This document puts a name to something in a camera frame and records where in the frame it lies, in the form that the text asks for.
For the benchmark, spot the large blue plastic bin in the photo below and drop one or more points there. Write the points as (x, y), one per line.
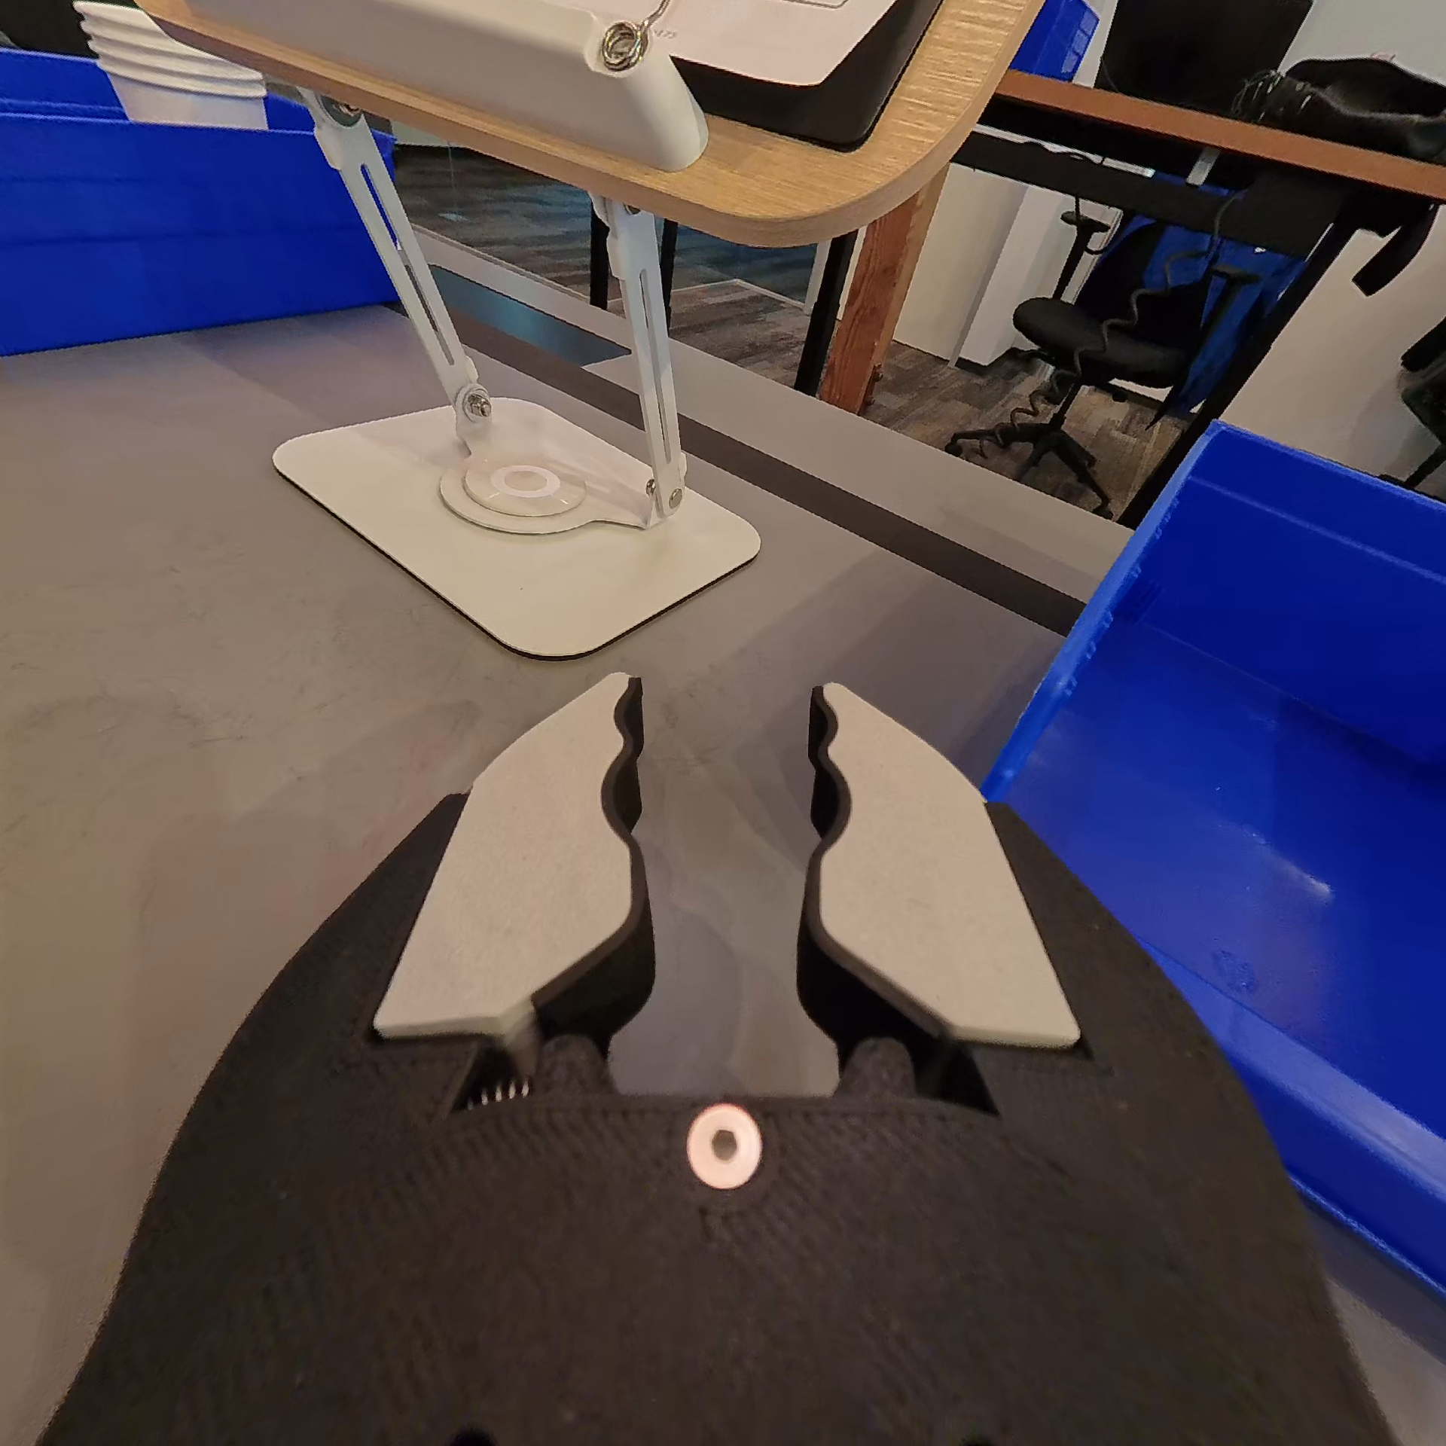
(1244, 723)

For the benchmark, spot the black office chair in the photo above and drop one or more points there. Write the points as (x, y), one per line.
(1098, 339)

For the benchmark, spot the black monitor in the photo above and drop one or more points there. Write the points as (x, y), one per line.
(1200, 53)

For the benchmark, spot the stack of white cups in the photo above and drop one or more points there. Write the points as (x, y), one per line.
(180, 91)

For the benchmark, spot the printed white paper sheet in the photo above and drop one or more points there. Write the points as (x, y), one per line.
(781, 34)

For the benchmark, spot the small blue plastic bin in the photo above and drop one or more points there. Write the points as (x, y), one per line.
(1071, 43)

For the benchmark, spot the blue jacket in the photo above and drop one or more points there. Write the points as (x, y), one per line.
(1224, 339)

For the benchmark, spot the black jacket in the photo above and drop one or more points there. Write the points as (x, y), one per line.
(1432, 382)

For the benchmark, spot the wooden table black frame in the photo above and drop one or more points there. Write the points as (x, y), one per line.
(1134, 116)

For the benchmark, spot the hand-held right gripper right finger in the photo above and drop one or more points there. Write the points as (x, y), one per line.
(931, 905)

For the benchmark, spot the wooden book stand white base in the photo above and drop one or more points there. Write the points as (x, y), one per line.
(565, 597)

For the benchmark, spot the black bag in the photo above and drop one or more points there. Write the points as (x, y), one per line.
(1355, 108)

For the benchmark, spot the blue plastic bin with cups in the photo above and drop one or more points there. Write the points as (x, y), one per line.
(169, 238)

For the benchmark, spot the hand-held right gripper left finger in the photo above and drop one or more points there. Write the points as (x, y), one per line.
(525, 893)

